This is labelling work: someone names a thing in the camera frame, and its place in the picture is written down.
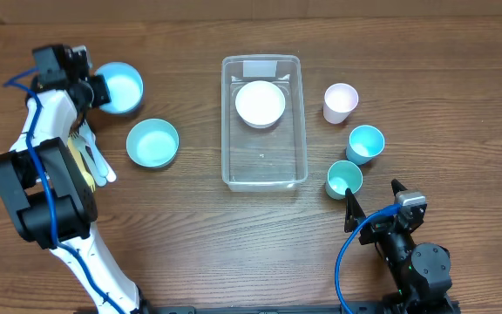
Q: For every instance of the yellow plastic fork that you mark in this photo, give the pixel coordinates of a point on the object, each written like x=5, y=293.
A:
x=81, y=166

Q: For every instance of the light blue plastic fork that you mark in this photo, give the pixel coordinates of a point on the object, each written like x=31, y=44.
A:
x=88, y=136

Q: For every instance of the teal plastic fork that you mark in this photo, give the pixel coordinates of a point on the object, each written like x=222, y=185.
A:
x=79, y=143

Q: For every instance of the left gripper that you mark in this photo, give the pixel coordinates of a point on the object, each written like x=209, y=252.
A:
x=98, y=83

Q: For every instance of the clear plastic container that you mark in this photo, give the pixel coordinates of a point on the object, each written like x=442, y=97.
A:
x=263, y=159

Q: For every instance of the teal bowl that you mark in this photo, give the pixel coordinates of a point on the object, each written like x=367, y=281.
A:
x=153, y=143

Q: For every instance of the light blue bowl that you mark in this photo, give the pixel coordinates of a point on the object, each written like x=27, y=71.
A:
x=125, y=86

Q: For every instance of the teal green cup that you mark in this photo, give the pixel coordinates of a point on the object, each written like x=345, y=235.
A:
x=343, y=175

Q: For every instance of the pink cup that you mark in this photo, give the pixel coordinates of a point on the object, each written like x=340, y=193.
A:
x=339, y=101

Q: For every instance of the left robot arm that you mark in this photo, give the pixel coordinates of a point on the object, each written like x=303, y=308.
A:
x=46, y=196

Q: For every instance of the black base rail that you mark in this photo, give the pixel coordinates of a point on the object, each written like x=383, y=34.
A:
x=268, y=310

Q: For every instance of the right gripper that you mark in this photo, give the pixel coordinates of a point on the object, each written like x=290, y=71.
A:
x=371, y=231

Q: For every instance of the white bowl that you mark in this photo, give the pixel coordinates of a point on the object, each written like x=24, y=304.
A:
x=260, y=103

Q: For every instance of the white plastic spoon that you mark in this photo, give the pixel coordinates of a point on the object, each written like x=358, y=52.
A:
x=101, y=162

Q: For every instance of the light blue cup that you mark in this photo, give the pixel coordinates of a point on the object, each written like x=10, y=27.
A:
x=365, y=143

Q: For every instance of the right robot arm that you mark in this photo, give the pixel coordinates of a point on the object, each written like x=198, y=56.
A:
x=421, y=271

